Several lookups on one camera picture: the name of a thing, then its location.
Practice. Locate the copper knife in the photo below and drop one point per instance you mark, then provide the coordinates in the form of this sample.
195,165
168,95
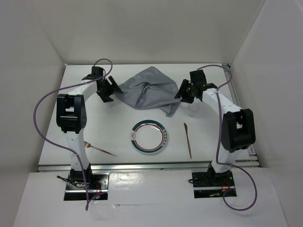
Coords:
188,142

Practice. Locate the grey cloth napkin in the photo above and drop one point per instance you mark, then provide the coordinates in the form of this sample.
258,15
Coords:
150,89

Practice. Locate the aluminium rail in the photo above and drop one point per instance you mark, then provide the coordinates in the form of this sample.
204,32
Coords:
129,167
250,156

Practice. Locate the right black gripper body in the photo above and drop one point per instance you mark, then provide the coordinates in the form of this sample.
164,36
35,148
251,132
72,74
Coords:
189,91

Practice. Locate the aluminium rail front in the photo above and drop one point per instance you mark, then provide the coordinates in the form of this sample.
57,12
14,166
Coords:
129,167

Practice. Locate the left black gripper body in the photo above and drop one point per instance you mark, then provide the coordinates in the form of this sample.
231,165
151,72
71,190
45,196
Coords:
106,89

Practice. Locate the clear plastic cup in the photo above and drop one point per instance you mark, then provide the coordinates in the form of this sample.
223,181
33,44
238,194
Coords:
193,109

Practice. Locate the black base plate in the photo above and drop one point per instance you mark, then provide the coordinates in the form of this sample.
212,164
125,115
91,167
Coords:
206,187
97,188

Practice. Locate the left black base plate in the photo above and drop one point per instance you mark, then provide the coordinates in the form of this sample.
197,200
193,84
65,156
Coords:
97,188

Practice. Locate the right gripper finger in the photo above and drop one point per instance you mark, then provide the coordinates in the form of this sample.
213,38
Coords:
187,100
182,92

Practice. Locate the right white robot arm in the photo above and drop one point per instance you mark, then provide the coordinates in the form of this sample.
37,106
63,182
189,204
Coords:
236,125

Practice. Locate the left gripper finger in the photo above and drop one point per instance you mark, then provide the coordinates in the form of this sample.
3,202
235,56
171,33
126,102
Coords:
115,87
109,99

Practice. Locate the copper fork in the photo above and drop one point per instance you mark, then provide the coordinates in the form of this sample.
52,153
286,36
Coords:
88,145

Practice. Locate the aluminium rail right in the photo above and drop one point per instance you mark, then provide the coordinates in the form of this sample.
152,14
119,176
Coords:
250,156

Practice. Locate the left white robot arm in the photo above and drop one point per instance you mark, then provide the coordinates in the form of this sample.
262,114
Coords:
71,117

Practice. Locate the white plate green red rim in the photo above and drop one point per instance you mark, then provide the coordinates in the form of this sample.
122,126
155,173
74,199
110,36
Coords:
149,137

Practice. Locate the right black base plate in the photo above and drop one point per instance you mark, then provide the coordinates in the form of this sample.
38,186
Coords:
206,187

